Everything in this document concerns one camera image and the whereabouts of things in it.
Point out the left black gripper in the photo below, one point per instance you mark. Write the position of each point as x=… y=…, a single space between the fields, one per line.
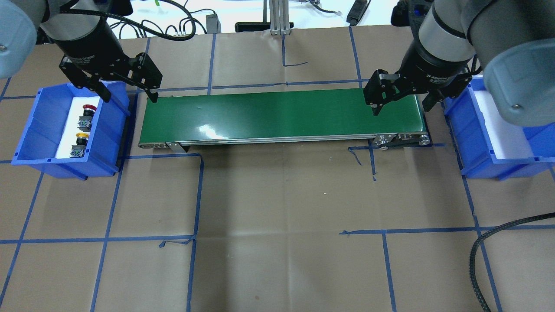
x=88 y=47

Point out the aluminium frame post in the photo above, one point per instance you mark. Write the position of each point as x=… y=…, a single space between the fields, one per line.
x=279 y=17

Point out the left blue plastic bin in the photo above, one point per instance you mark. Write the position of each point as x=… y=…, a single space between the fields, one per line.
x=43 y=130

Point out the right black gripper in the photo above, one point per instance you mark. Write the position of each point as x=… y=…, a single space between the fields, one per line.
x=427 y=68

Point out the green conveyor belt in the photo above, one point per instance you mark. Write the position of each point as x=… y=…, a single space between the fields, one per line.
x=277 y=117

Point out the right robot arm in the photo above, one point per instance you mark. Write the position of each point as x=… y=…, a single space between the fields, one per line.
x=510 y=42

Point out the white foam pad bin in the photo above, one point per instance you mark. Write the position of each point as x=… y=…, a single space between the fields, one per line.
x=70 y=129
x=508 y=141

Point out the white foam pad right bin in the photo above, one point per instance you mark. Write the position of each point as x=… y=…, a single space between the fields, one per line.
x=508 y=141

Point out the right blue plastic bin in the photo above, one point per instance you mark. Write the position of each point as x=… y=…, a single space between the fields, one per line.
x=491 y=148

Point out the yellow push button switch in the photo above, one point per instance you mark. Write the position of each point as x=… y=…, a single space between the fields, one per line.
x=78 y=150

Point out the blue plastic bin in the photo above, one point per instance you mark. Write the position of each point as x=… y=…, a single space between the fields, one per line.
x=491 y=148
x=43 y=130

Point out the red push button switch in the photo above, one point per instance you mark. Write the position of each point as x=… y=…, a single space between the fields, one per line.
x=85 y=120

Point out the black power adapter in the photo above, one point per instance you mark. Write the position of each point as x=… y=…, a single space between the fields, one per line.
x=213 y=25

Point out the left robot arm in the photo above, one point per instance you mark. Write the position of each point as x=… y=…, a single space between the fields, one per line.
x=60 y=20

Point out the white foam pad left bin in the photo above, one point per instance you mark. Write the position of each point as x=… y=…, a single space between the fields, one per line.
x=70 y=129

